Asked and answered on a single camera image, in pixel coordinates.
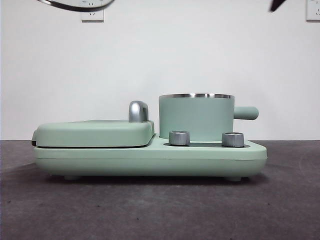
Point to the round glass pot lid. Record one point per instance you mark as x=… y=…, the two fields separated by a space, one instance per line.
x=75 y=6

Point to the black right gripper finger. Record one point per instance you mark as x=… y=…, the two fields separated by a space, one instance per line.
x=277 y=4

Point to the mint green breakfast machine base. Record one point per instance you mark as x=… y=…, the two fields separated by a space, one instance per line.
x=150 y=158

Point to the mint green griddle cover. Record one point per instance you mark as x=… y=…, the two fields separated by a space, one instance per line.
x=92 y=133

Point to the mint green steamer pot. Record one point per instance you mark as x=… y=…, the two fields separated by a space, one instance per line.
x=197 y=116

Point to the white wall socket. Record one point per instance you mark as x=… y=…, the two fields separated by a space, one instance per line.
x=92 y=15
x=313 y=10

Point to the silver control knob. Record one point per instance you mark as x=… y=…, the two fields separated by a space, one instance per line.
x=179 y=138
x=232 y=139

